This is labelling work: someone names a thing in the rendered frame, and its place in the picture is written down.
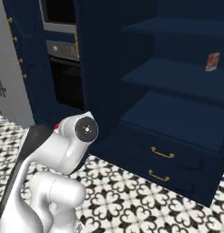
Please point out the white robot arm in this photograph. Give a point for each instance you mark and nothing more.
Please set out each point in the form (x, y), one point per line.
(56, 151)

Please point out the navy cabinet door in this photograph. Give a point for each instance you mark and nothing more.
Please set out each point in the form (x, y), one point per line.
(110, 60)

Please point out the navy open shelf cabinet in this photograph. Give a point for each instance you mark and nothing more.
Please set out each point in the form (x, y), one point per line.
(177, 115)

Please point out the red jam jar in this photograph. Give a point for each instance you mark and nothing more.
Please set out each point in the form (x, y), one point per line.
(212, 62)

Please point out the black built-in oven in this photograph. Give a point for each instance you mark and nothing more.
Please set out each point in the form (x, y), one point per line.
(66, 85)

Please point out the navy drawer front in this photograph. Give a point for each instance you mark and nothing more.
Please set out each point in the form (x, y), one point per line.
(132, 170)
(189, 157)

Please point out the navy tall cupboard run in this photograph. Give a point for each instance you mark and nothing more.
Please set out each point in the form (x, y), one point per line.
(35, 60)

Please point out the silver built-in microwave oven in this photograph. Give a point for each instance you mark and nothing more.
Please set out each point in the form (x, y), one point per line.
(57, 12)

